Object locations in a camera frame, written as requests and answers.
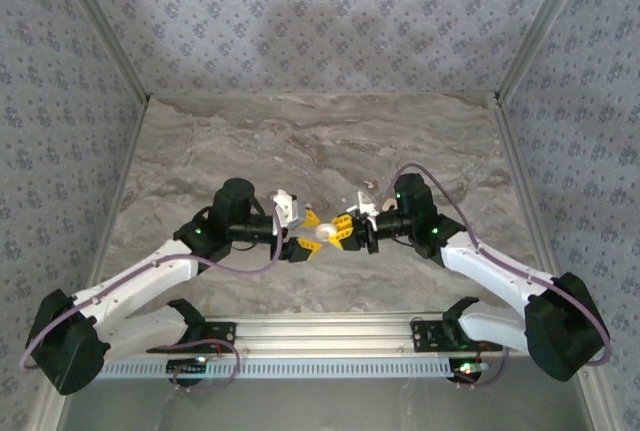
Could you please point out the white earbud charging case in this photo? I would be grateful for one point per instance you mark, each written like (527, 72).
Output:
(325, 232)

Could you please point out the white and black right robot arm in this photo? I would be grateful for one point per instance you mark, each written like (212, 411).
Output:
(495, 271)

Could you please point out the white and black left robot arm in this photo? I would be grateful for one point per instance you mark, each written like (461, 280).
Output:
(140, 281)

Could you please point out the black controller board with LED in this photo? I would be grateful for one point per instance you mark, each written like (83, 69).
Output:
(185, 368)
(467, 370)

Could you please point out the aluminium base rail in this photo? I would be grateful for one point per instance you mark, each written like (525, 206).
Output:
(320, 336)

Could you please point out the aluminium table side rail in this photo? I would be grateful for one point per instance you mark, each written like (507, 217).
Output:
(126, 171)
(515, 166)

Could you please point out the aluminium corner post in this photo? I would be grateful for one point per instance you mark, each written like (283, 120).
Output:
(538, 26)
(105, 26)

